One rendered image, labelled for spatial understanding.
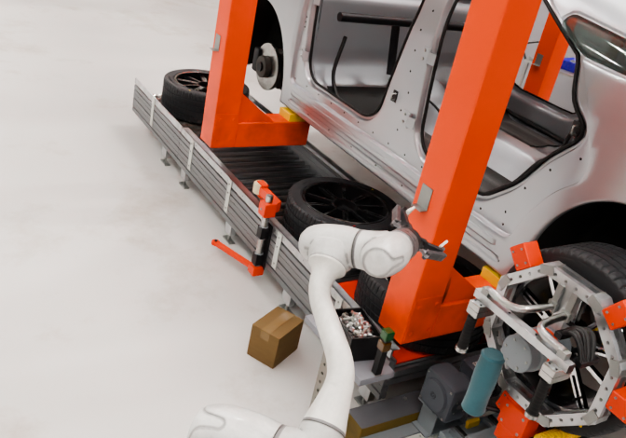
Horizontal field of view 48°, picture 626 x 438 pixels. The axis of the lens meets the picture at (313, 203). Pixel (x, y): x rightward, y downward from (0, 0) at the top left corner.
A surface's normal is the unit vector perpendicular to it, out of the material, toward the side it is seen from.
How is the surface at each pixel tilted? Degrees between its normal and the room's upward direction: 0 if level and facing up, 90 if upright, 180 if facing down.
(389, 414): 0
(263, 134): 90
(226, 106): 90
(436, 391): 90
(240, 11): 90
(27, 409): 0
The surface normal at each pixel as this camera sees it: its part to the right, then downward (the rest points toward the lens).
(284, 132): 0.50, 0.47
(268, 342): -0.52, 0.28
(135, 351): 0.19, -0.88
